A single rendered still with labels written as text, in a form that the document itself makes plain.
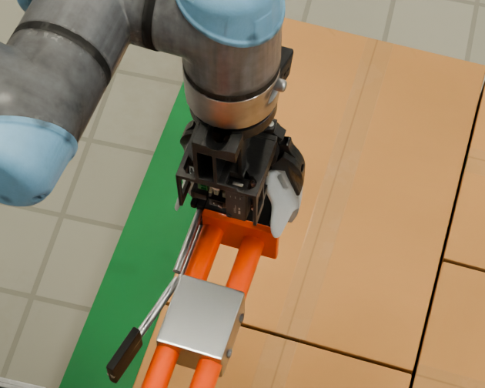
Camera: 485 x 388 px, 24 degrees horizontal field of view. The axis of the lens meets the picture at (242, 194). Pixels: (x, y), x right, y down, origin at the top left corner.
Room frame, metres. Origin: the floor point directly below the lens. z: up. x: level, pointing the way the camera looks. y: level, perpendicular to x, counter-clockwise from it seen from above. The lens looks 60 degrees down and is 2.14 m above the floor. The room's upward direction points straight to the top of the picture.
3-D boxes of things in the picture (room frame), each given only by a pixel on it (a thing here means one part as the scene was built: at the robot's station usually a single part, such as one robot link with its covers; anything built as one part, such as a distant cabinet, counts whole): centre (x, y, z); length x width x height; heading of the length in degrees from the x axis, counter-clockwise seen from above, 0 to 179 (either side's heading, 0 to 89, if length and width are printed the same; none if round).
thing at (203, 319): (0.41, 0.04, 1.20); 0.07 x 0.07 x 0.04; 72
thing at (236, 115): (0.51, 0.01, 1.42); 0.08 x 0.08 x 0.05
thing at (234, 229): (0.53, -0.01, 1.20); 0.08 x 0.07 x 0.05; 162
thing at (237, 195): (0.51, 0.01, 1.34); 0.09 x 0.08 x 0.12; 163
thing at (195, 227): (0.50, 0.06, 1.20); 0.31 x 0.03 x 0.05; 162
